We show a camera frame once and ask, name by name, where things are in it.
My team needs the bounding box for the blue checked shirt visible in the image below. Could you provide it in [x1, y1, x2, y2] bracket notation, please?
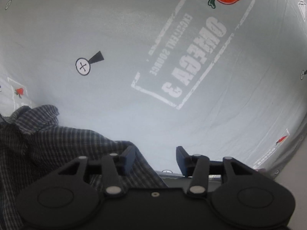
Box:
[0, 104, 169, 230]

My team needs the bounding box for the printed white backdrop sheet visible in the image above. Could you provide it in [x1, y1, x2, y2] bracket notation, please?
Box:
[1, 0, 306, 174]

